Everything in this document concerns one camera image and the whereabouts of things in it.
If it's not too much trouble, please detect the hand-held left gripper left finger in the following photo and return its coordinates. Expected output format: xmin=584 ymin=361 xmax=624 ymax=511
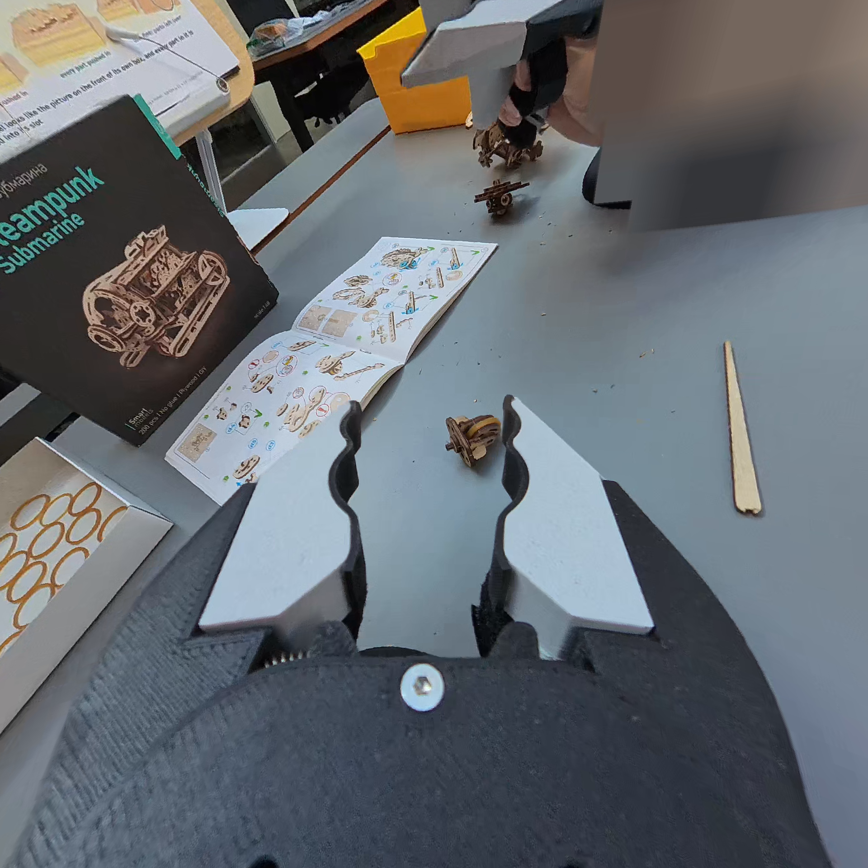
xmin=198 ymin=400 xmax=368 ymax=652

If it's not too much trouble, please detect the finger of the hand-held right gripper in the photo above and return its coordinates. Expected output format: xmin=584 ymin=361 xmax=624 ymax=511
xmin=400 ymin=0 xmax=547 ymax=131

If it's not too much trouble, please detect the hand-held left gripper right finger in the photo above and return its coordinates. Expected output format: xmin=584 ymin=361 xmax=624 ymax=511
xmin=491 ymin=395 xmax=656 ymax=660

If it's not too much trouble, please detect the wooden model body assembly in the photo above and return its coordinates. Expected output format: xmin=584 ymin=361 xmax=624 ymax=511
xmin=471 ymin=122 xmax=545 ymax=170

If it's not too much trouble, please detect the small wooden gear assembly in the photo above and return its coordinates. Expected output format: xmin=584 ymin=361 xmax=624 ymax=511
xmin=444 ymin=414 xmax=503 ymax=470

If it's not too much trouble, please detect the black model kit box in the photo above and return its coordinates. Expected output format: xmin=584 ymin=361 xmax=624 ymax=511
xmin=0 ymin=94 xmax=280 ymax=448

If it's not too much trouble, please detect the person's right hand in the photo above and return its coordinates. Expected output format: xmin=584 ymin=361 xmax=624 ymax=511
xmin=498 ymin=30 xmax=604 ymax=146

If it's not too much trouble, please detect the yellow box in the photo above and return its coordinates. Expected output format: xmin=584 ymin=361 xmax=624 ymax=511
xmin=357 ymin=8 xmax=473 ymax=135

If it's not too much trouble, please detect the brown desk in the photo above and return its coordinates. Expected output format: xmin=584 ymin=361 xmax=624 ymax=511
xmin=251 ymin=0 xmax=435 ymax=153

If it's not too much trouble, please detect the white cardboard box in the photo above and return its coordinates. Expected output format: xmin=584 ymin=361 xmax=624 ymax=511
xmin=0 ymin=437 xmax=174 ymax=736

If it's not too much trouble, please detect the small wooden cross assembly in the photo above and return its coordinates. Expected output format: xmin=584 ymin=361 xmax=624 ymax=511
xmin=473 ymin=179 xmax=531 ymax=218

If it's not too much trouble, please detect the clear plastic bag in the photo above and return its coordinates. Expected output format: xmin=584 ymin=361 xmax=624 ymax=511
xmin=247 ymin=19 xmax=320 ymax=43

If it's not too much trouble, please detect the flat wooden stick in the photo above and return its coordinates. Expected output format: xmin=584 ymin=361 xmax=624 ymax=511
xmin=723 ymin=340 xmax=764 ymax=515

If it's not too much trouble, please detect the light wooden side table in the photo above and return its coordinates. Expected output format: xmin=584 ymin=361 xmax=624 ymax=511
xmin=152 ymin=0 xmax=290 ymax=253

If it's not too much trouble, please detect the open instruction booklet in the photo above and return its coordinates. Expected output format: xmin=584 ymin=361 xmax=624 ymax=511
xmin=165 ymin=236 xmax=499 ymax=506

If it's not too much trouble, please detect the printed instruction poster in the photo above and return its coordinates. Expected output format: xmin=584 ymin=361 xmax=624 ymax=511
xmin=0 ymin=0 xmax=241 ymax=146

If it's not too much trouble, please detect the wooden ring parts sheet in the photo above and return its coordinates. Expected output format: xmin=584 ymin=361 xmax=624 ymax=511
xmin=0 ymin=475 xmax=130 ymax=655

